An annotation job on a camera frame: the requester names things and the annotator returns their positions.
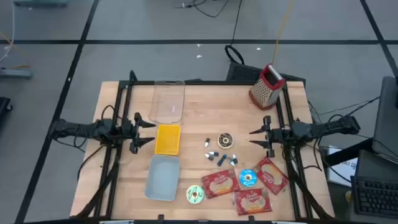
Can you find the green frosted toy donut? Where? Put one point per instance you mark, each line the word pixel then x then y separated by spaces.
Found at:
pixel 190 194

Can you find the black aluminium table frame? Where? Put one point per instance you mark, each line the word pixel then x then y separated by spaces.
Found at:
pixel 202 83

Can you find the small blue tube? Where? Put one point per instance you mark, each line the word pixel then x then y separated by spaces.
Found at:
pixel 221 160

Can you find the black floor equipment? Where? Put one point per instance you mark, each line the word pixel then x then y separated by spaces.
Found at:
pixel 4 107

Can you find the chocolate frosted toy donut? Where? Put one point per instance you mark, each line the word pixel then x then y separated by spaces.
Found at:
pixel 221 140

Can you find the yellow plastic basket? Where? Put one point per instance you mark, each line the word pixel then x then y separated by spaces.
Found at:
pixel 168 140

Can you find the grey plastic bin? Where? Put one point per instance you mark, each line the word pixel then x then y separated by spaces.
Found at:
pixel 162 179

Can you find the black desk bar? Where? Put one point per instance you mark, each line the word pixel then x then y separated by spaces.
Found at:
pixel 348 152

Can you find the clear plastic bin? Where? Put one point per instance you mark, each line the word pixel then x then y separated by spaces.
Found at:
pixel 166 102

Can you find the red snack packet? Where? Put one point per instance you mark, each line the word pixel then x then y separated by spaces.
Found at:
pixel 220 184
pixel 270 175
pixel 252 202

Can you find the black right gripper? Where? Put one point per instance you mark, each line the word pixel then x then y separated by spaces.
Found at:
pixel 280 135

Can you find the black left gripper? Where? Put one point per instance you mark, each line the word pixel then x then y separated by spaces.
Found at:
pixel 129 132

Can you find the grey monitor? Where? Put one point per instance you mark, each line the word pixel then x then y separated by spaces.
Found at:
pixel 385 124

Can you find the small yellow object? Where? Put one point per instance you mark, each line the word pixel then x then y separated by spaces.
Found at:
pixel 348 196

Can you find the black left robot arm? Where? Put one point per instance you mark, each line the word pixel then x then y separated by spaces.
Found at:
pixel 81 129

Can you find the black keyboard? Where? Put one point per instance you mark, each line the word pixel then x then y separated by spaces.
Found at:
pixel 376 196

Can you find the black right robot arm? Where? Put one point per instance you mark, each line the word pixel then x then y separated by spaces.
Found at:
pixel 326 127

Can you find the white paper sheet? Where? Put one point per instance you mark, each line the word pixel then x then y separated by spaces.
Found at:
pixel 345 171

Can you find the grey metal floor foot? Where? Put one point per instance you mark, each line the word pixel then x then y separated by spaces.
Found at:
pixel 40 3
pixel 15 73

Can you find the red and metal box grater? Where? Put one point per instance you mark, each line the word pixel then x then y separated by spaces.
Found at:
pixel 264 93

